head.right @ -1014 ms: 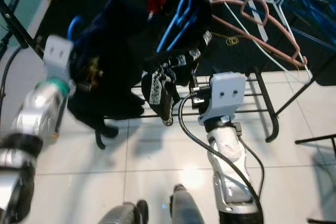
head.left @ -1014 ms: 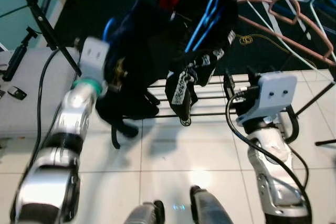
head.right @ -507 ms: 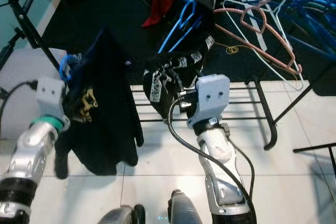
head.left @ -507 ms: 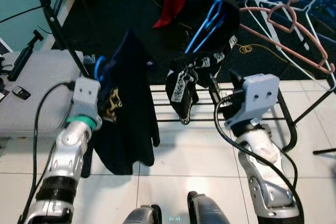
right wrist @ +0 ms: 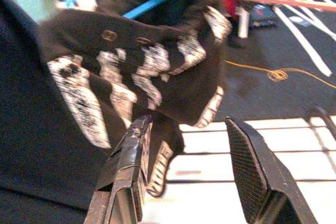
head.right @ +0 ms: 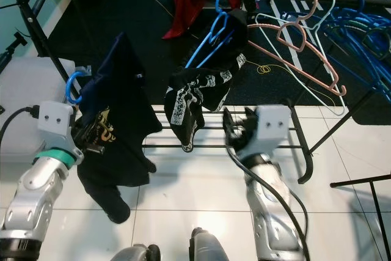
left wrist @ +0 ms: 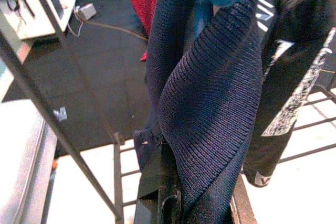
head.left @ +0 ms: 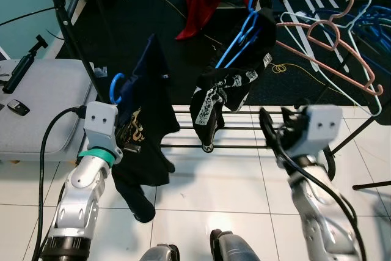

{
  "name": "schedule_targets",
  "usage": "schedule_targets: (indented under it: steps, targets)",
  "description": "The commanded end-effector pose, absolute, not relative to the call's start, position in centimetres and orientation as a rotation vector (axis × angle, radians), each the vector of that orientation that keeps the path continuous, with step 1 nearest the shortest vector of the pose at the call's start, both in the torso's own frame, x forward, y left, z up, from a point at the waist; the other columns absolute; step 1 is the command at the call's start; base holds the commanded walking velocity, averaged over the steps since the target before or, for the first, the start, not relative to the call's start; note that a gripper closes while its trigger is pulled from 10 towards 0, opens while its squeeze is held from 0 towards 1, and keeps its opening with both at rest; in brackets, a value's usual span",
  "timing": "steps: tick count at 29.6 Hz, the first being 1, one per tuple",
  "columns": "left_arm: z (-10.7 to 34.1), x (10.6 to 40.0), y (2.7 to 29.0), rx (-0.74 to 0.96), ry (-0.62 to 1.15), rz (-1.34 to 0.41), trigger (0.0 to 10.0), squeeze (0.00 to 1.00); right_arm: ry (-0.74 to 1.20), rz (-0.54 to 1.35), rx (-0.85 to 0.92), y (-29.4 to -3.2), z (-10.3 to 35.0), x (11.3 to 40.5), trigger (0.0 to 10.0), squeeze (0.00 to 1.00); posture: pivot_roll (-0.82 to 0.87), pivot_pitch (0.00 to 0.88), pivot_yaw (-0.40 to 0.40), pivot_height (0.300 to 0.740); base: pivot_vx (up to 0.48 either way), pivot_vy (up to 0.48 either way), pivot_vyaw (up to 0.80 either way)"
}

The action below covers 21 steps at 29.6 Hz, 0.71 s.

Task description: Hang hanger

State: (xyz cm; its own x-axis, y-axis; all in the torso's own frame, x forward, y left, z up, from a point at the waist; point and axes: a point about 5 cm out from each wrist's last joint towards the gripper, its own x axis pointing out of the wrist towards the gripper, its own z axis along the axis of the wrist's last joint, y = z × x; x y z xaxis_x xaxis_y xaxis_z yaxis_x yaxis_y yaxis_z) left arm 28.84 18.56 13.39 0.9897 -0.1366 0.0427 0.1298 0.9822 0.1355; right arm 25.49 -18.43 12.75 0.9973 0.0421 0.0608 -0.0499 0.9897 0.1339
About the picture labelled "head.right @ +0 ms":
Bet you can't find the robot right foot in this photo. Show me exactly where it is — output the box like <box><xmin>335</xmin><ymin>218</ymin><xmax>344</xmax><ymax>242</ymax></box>
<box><xmin>188</xmin><ymin>227</ymin><xmax>239</xmax><ymax>261</ymax></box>

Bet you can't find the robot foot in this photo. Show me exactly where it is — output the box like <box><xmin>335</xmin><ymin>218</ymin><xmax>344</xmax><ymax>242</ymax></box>
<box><xmin>188</xmin><ymin>227</ymin><xmax>239</xmax><ymax>261</ymax></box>
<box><xmin>115</xmin><ymin>244</ymin><xmax>159</xmax><ymax>261</ymax></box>

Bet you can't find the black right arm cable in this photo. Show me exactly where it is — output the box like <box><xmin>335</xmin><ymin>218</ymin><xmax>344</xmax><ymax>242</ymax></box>
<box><xmin>223</xmin><ymin>139</ymin><xmax>312</xmax><ymax>261</ymax></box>

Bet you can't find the black tripod stick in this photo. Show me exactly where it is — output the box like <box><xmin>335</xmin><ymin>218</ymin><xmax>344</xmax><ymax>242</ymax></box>
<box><xmin>0</xmin><ymin>32</ymin><xmax>30</xmax><ymax>69</ymax></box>

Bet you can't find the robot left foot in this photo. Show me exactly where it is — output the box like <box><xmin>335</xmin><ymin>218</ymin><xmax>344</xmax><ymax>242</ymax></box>
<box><xmin>115</xmin><ymin>244</ymin><xmax>159</xmax><ymax>261</ymax></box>

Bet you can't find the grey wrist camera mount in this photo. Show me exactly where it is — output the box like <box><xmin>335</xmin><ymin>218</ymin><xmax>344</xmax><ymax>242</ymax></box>
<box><xmin>37</xmin><ymin>100</ymin><xmax>77</xmax><ymax>152</ymax></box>
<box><xmin>254</xmin><ymin>105</ymin><xmax>293</xmax><ymax>158</ymax></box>

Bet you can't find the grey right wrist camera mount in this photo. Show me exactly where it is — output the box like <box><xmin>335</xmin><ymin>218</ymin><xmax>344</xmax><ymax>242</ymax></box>
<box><xmin>254</xmin><ymin>105</ymin><xmax>293</xmax><ymax>158</ymax></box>

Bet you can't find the blue plastic clothes hanger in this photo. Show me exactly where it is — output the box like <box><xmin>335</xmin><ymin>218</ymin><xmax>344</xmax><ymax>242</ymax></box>
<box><xmin>185</xmin><ymin>0</ymin><xmax>233</xmax><ymax>69</ymax></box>
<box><xmin>66</xmin><ymin>70</ymin><xmax>92</xmax><ymax>104</ymax></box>

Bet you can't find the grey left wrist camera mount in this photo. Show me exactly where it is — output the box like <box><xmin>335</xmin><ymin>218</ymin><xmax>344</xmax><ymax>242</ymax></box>
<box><xmin>37</xmin><ymin>100</ymin><xmax>77</xmax><ymax>152</ymax></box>

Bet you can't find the blue clothes hangers bunch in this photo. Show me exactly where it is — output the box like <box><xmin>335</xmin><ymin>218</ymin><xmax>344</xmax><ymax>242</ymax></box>
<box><xmin>321</xmin><ymin>0</ymin><xmax>391</xmax><ymax>78</ymax></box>

